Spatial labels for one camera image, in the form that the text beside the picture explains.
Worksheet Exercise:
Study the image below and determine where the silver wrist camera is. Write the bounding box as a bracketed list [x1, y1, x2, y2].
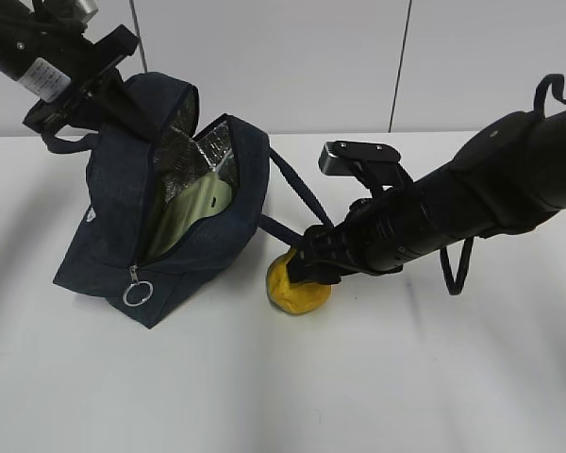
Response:
[318, 140, 413, 198]
[32, 0, 99, 24]

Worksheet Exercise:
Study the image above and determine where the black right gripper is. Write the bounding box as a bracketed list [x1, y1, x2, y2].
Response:
[286, 199, 404, 285]

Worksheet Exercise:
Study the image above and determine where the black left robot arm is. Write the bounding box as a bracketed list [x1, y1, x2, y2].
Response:
[0, 1, 158, 142]

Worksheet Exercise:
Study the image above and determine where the yellow pear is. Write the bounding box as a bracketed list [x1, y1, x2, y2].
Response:
[266, 248, 332, 315]

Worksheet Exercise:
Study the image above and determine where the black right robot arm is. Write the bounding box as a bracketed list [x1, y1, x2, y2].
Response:
[287, 110, 566, 295]

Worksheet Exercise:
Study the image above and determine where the dark blue lunch bag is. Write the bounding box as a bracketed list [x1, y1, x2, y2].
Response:
[45, 73, 329, 328]

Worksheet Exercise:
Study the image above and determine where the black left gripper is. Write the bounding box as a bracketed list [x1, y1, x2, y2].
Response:
[22, 25, 159, 142]

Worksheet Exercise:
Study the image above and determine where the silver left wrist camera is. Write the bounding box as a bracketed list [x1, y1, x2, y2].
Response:
[32, 0, 99, 24]

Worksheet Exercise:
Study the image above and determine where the green lidded food container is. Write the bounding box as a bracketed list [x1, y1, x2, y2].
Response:
[145, 173, 234, 260]

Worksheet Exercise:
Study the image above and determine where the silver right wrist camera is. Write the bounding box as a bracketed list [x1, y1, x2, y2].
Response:
[318, 140, 413, 198]

